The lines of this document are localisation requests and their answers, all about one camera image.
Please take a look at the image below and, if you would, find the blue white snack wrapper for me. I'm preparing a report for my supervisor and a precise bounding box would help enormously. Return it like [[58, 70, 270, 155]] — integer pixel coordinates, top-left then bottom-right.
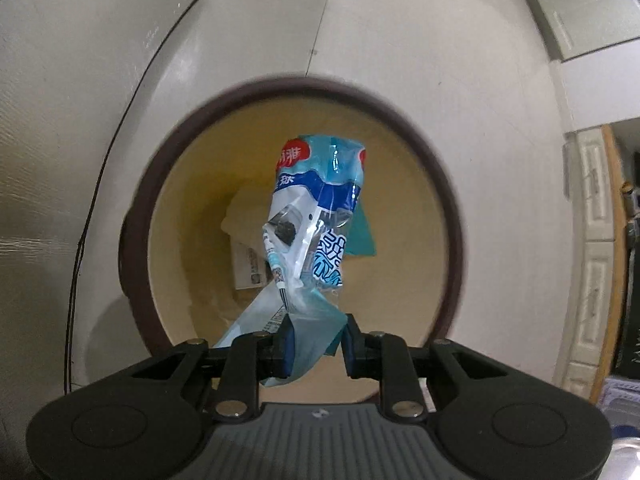
[[218, 136, 375, 387]]

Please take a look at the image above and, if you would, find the brown round trash bin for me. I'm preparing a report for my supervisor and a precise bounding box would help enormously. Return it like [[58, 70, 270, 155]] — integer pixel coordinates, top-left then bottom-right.
[[118, 75, 466, 404]]

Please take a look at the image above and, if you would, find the black floor cable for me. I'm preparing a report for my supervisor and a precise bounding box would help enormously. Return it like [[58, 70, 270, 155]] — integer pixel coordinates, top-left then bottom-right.
[[62, 0, 237, 395]]

